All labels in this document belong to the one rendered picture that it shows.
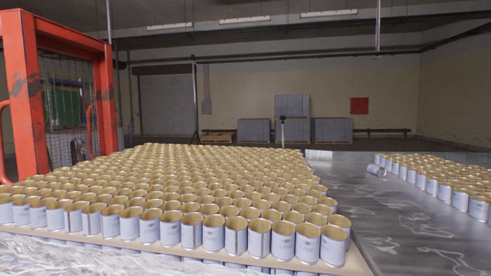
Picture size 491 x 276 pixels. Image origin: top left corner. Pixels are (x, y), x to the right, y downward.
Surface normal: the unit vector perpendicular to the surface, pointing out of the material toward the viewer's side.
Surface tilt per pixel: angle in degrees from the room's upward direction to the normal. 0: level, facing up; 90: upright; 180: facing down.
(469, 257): 0
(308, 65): 90
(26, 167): 90
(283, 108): 88
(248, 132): 89
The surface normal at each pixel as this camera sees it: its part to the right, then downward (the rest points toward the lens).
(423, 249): -0.02, -1.00
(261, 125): -0.12, 0.04
